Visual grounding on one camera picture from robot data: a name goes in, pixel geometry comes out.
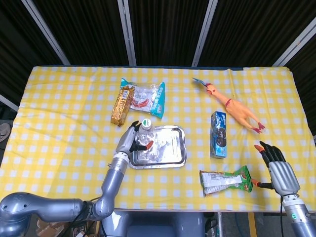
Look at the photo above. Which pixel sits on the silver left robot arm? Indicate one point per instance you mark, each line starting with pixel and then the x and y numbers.
pixel 49 207

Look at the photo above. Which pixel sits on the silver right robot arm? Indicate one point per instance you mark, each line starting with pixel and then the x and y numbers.
pixel 298 217

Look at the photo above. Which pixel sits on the green silver snack bag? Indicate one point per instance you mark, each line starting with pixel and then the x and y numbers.
pixel 222 182

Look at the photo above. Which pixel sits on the yellow rubber chicken toy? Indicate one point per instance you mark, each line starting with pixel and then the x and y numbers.
pixel 237 108

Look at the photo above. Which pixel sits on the black ribbed backdrop curtain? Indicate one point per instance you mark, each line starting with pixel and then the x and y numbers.
pixel 168 29

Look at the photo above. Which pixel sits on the clear teal sausage snack bag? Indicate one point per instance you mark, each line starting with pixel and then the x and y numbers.
pixel 155 101

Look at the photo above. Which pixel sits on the clear plastic water bottle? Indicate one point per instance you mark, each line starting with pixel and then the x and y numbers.
pixel 146 135

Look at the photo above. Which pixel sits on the white metal frame post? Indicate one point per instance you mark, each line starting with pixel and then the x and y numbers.
pixel 47 32
pixel 205 32
pixel 8 103
pixel 296 42
pixel 127 32

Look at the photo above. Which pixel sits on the gold foil biscuit packet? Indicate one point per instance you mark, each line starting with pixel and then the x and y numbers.
pixel 121 106

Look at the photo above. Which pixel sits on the grey robot torso base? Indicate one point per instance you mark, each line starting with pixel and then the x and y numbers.
pixel 153 224

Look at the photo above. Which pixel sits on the stainless steel tray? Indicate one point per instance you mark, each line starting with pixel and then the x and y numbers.
pixel 170 148

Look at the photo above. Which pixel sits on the blue cookie box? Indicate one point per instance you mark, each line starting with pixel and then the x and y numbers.
pixel 218 133

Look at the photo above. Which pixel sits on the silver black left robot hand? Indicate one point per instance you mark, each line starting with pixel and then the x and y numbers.
pixel 126 142

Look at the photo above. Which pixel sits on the grey metal table leg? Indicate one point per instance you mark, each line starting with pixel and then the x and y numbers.
pixel 219 224

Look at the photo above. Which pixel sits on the yellow white checkered tablecloth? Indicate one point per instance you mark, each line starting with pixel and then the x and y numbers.
pixel 61 123

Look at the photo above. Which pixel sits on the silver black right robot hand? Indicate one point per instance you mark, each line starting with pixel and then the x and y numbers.
pixel 284 177

